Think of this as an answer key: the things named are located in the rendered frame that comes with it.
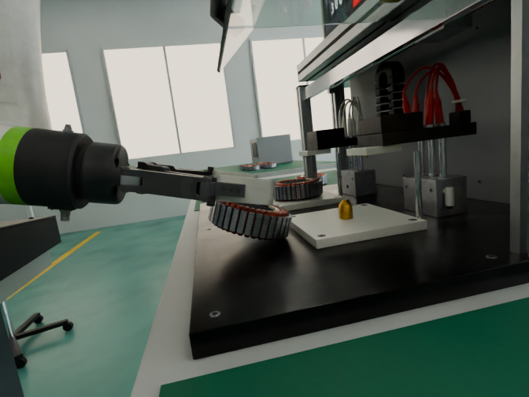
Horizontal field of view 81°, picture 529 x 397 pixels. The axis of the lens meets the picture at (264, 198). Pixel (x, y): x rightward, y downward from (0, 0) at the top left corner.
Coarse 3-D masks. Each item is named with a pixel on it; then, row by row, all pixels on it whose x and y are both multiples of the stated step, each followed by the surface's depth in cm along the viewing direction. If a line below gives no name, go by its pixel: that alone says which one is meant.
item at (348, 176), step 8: (344, 176) 72; (352, 176) 68; (360, 176) 67; (368, 176) 67; (344, 184) 72; (352, 184) 68; (360, 184) 67; (368, 184) 68; (344, 192) 73; (352, 192) 69; (360, 192) 68; (368, 192) 68
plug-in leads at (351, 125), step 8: (352, 104) 70; (360, 104) 70; (344, 112) 68; (352, 112) 70; (360, 112) 67; (344, 120) 68; (352, 120) 71; (360, 120) 67; (344, 128) 69; (352, 128) 67; (352, 136) 67
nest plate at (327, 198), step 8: (328, 192) 70; (296, 200) 65; (304, 200) 64; (312, 200) 63; (320, 200) 62; (328, 200) 62; (336, 200) 63; (288, 208) 61; (296, 208) 61; (304, 208) 62
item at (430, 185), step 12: (408, 180) 49; (432, 180) 44; (444, 180) 43; (456, 180) 44; (408, 192) 50; (432, 192) 44; (456, 192) 44; (408, 204) 50; (432, 204) 44; (444, 204) 44; (456, 204) 44; (432, 216) 45; (444, 216) 44
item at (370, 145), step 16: (416, 112) 42; (368, 128) 44; (384, 128) 41; (400, 128) 42; (416, 128) 42; (432, 128) 42; (448, 128) 43; (464, 128) 43; (368, 144) 45; (384, 144) 41; (400, 144) 42; (432, 144) 46; (432, 160) 46
